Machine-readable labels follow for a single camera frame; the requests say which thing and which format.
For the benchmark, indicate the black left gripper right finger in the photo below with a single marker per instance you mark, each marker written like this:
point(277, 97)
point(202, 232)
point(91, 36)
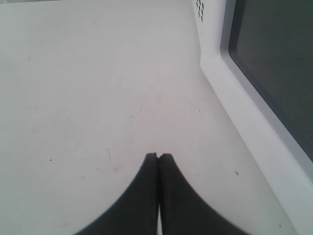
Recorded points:
point(183, 211)

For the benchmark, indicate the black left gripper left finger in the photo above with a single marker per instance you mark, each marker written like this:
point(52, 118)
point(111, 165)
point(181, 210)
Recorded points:
point(136, 211)

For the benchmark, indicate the white microwave oven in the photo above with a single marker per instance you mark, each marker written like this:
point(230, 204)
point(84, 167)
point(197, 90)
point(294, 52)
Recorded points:
point(262, 73)

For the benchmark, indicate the white Midea microwave body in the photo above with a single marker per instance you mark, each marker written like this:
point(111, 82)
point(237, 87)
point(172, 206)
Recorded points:
point(205, 13)

